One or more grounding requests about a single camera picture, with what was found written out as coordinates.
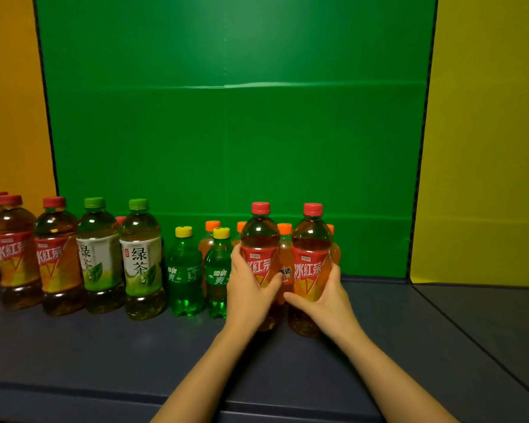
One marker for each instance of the person's left hand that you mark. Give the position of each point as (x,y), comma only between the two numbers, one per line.
(247,299)

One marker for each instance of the green backdrop board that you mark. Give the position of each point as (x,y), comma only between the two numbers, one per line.
(247,127)

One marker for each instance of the person's left thumb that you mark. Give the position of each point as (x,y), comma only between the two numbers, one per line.
(273,289)

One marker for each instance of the person's left forearm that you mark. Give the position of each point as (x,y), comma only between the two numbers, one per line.
(202,378)

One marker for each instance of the green soda bottle yellow cap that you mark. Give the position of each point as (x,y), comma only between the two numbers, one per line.
(184,277)
(217,277)

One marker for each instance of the person's right thumb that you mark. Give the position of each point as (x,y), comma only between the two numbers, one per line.
(296,298)

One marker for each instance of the green tea bottle white label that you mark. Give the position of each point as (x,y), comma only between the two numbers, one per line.
(142,264)
(99,259)

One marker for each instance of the person's right forearm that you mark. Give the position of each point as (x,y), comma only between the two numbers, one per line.
(392,383)

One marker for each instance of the orange backdrop board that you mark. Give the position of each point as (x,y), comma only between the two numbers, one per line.
(9,105)

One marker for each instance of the orange soda bottle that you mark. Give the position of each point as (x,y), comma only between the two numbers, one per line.
(285,259)
(206,247)
(336,253)
(241,226)

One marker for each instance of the person's right hand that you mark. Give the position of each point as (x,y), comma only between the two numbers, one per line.
(328,310)

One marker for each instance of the yellow backdrop board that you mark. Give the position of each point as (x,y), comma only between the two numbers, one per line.
(485,149)

